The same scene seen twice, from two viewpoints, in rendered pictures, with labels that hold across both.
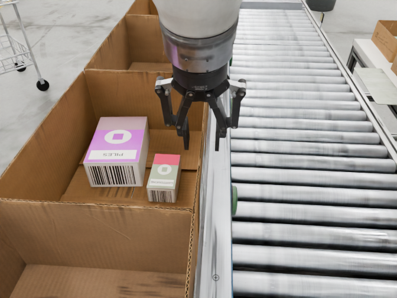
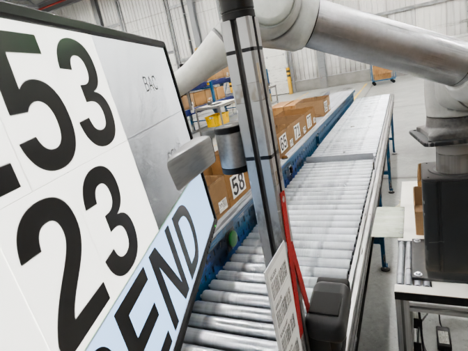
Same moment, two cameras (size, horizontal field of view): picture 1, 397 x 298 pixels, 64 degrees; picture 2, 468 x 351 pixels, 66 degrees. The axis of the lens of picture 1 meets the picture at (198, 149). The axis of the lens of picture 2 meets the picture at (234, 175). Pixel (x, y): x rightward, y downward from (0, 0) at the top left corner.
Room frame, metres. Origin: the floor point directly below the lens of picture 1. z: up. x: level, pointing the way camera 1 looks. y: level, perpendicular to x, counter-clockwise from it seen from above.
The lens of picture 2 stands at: (-0.40, -0.72, 1.49)
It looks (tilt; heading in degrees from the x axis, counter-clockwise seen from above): 16 degrees down; 23
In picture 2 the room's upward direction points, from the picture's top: 11 degrees counter-clockwise
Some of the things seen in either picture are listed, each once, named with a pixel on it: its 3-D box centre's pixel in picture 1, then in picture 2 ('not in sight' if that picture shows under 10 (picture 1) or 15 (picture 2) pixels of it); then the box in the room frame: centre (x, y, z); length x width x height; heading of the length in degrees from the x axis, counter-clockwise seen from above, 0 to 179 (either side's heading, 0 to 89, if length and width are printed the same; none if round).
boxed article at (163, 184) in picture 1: (165, 178); not in sight; (0.46, 0.07, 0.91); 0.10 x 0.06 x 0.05; 176
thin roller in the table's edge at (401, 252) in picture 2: not in sight; (400, 262); (0.83, -0.76, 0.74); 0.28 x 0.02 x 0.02; 175
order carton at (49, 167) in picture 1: (130, 155); not in sight; (0.47, 0.14, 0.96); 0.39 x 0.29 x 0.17; 176
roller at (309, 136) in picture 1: (301, 137); (287, 262); (0.83, -0.35, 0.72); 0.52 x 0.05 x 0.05; 86
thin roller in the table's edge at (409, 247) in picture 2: not in sight; (409, 262); (0.82, -0.79, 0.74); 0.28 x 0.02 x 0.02; 175
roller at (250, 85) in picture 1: (287, 88); (306, 226); (1.16, -0.37, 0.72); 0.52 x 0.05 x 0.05; 86
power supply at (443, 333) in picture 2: not in sight; (443, 338); (1.30, -0.95, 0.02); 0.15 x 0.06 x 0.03; 175
